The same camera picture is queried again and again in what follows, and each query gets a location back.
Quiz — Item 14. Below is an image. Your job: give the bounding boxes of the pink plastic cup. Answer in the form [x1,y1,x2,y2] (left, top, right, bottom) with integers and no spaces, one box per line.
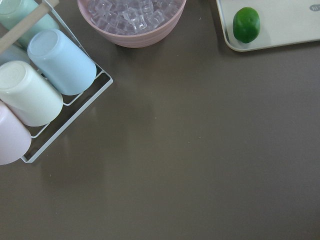
[0,101,32,165]

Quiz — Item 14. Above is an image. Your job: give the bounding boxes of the white wire cup rack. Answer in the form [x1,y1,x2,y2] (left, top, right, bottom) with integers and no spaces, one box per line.
[20,7,113,164]

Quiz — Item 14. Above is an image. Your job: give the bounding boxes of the clear ice cubes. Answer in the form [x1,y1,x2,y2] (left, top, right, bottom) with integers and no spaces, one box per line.
[87,0,182,36]

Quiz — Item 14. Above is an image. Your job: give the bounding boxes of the cream plastic cup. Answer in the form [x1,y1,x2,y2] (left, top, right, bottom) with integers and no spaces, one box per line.
[0,60,63,127]

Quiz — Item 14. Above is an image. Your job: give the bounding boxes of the mint green plastic cup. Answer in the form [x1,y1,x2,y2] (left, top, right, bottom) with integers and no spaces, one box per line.
[0,0,60,49]

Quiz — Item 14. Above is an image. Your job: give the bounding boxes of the pink bowl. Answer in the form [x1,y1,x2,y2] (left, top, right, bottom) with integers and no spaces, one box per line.
[77,0,186,48]

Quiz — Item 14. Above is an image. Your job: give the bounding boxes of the light blue plastic cup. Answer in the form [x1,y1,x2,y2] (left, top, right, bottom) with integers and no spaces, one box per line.
[27,28,97,96]

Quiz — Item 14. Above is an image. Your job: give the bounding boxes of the beige rabbit tray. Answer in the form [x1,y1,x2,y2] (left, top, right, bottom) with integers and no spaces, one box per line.
[216,0,320,52]

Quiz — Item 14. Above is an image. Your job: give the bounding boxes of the wooden rack handle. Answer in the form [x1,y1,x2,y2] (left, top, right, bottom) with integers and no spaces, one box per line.
[0,0,60,53]

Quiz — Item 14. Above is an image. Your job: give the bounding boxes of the green lime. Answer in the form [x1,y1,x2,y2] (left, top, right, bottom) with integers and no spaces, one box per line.
[232,7,261,44]

